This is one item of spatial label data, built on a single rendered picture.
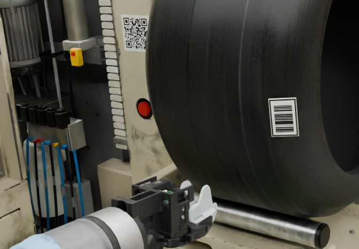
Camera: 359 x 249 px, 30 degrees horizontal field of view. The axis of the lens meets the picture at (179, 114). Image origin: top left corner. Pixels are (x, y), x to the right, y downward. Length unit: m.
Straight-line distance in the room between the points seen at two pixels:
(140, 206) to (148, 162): 0.57
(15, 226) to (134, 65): 0.46
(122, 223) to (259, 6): 0.37
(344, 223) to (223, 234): 0.29
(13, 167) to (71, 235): 0.77
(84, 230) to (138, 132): 0.65
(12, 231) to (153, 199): 0.70
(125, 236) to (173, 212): 0.10
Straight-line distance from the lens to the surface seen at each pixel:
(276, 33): 0.97
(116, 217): 0.85
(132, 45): 1.38
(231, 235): 1.28
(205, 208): 1.00
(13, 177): 1.57
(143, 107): 1.40
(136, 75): 1.39
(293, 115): 0.98
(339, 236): 1.40
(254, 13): 0.98
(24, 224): 1.58
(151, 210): 0.90
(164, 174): 1.35
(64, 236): 0.80
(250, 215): 1.24
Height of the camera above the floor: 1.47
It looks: 18 degrees down
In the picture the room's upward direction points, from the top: 5 degrees counter-clockwise
